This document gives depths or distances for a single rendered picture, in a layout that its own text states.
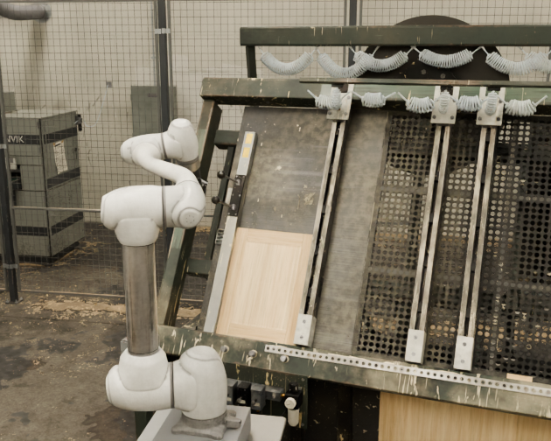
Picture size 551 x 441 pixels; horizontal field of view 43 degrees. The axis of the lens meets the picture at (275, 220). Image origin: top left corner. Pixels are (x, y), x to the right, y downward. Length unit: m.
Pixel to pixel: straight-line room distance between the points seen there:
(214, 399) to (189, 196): 0.69
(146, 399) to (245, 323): 0.81
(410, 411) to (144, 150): 1.55
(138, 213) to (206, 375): 0.59
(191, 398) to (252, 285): 0.84
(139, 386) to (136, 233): 0.51
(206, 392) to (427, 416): 1.12
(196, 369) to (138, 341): 0.21
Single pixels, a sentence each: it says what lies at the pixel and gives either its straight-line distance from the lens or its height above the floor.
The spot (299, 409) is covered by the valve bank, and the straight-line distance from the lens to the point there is 3.01.
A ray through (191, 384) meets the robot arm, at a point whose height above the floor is 1.03.
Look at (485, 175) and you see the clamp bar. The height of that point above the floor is 1.59.
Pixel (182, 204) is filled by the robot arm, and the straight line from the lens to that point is 2.17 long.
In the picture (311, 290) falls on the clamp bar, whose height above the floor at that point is 1.12.
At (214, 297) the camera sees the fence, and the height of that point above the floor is 1.03.
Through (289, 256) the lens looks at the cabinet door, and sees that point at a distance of 3.08.
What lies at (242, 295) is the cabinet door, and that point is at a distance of 3.11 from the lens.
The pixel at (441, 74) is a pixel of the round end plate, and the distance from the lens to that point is 3.66.
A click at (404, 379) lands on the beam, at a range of 2.85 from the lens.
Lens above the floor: 2.12
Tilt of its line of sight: 14 degrees down
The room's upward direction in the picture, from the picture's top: straight up
